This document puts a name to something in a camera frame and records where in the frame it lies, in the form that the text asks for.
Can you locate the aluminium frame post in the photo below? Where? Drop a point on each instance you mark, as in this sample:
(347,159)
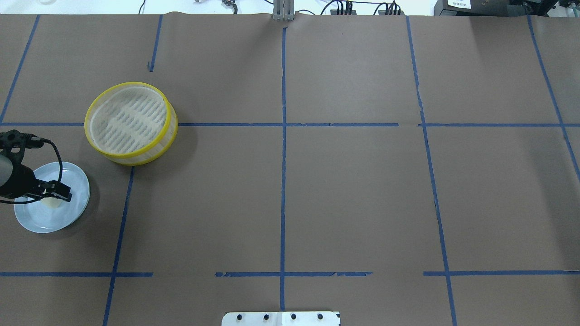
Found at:
(283,10)

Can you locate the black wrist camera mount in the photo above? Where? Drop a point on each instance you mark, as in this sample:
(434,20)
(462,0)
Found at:
(13,144)

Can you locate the black equipment box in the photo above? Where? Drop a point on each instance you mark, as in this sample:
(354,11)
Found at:
(494,8)

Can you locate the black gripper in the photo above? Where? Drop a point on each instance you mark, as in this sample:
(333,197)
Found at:
(19,181)

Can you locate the light blue plate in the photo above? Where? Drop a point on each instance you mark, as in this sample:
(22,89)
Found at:
(38,218)

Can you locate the yellow round steamer basket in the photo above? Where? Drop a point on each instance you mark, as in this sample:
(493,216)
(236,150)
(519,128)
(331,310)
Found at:
(131,124)

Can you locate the white steamed bun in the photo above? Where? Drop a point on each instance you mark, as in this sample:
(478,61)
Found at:
(51,202)

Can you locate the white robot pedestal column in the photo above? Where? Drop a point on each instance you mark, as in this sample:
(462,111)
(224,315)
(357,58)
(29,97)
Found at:
(299,318)

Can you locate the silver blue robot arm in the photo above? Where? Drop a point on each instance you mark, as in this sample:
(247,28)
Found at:
(24,200)

